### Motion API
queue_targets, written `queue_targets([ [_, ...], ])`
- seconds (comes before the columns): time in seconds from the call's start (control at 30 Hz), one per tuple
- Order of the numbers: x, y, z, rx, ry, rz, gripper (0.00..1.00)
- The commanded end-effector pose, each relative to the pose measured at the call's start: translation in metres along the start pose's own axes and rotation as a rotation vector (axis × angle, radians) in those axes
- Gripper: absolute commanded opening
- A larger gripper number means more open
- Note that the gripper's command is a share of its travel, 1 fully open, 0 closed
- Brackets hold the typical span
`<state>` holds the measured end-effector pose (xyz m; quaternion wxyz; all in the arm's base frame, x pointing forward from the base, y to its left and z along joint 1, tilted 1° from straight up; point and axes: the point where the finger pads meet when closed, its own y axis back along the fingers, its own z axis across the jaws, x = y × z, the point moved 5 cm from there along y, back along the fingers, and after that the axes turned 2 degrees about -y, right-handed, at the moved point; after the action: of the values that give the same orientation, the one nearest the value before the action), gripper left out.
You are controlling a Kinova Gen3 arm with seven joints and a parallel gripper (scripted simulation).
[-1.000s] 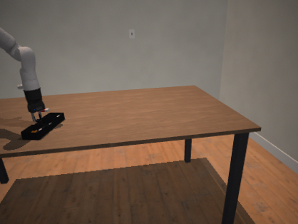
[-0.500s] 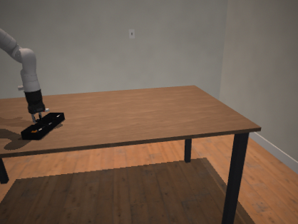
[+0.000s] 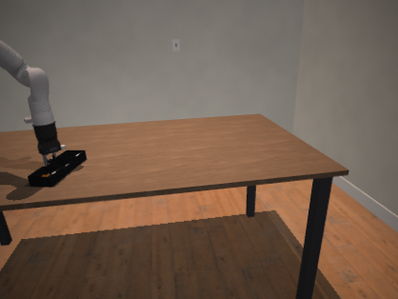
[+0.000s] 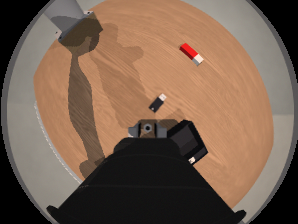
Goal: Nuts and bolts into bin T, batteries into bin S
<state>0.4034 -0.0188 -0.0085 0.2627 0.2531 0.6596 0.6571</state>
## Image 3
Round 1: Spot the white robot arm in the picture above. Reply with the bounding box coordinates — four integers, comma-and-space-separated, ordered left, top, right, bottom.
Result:
0, 40, 51, 112

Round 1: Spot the black three-compartment bin rack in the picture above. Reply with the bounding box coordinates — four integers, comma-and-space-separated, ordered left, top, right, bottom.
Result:
28, 150, 87, 188

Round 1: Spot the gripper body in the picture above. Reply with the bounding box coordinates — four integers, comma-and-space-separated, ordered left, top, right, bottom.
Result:
24, 110, 61, 155

